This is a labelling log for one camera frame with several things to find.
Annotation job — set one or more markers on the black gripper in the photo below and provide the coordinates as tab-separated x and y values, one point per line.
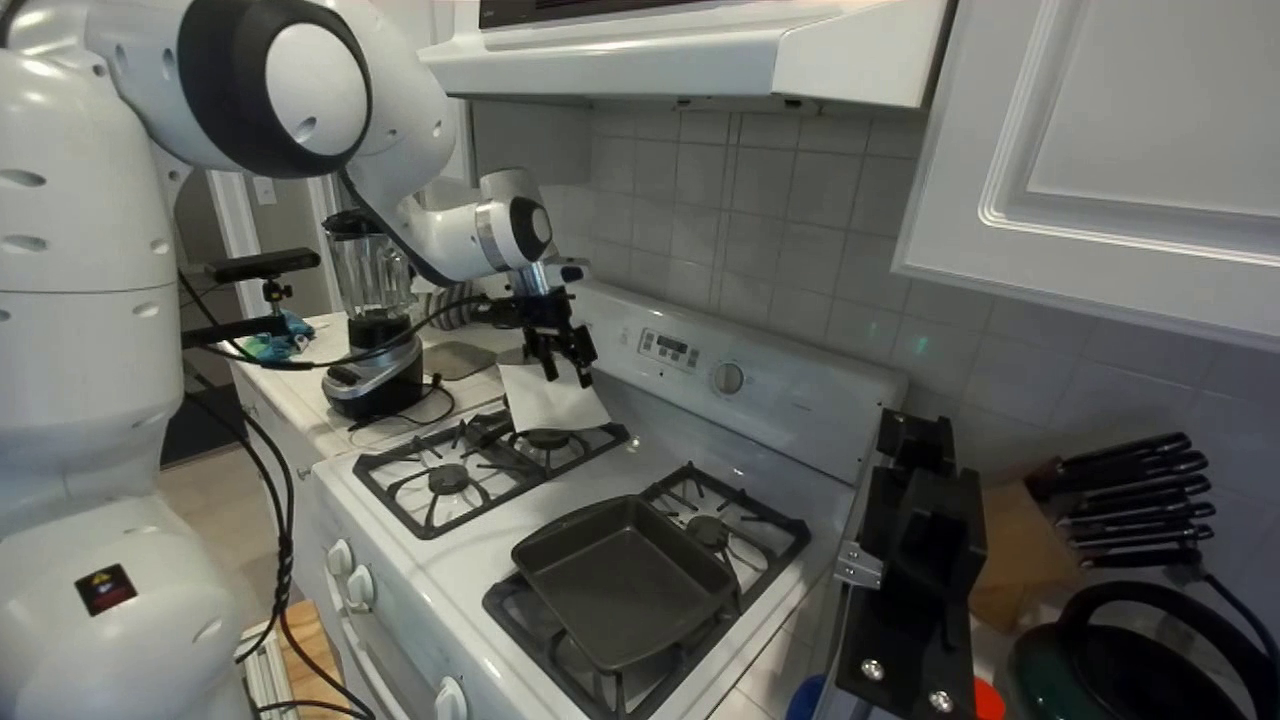
541	296

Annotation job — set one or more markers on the white paper napkin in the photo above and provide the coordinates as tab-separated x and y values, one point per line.
548	401

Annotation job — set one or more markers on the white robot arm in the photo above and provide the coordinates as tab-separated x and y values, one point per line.
110	606

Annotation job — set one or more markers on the glass blender with black base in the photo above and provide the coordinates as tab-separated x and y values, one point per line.
387	369

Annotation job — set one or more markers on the black front burner grate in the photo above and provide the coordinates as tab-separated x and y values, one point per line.
483	463

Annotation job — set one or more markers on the black square grill pan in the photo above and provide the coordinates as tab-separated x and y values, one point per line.
624	580

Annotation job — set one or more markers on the white gas stove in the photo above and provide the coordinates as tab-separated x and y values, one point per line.
404	619

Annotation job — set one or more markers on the white range hood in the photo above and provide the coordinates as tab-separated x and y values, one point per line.
747	51

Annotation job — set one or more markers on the white upper cabinet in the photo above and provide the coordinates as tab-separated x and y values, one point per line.
1114	156

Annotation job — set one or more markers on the wooden knife block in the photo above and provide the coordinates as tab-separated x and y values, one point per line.
1111	508

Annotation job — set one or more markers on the black round lid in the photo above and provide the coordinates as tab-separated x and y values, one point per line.
1087	671

